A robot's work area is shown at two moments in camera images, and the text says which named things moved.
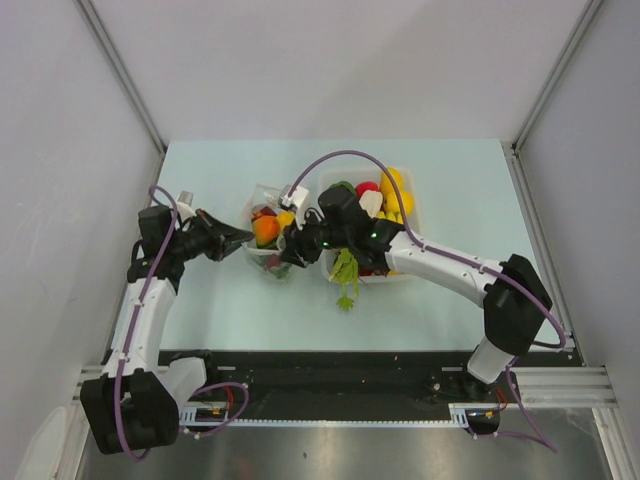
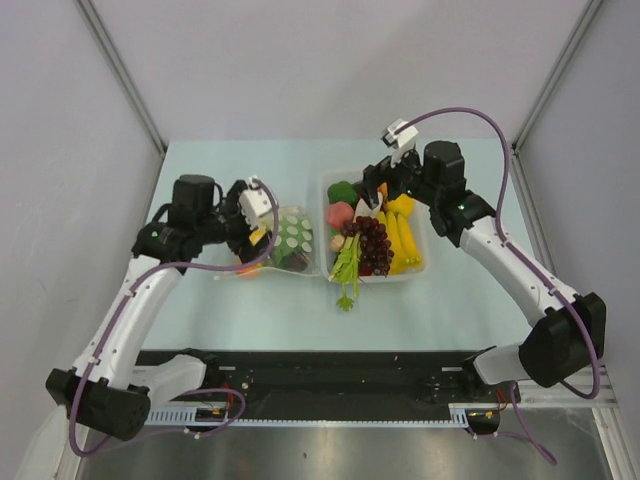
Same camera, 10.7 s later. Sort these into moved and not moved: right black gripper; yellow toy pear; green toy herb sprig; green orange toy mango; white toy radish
Moved: right black gripper; green orange toy mango; yellow toy pear
Not moved: white toy radish; green toy herb sprig
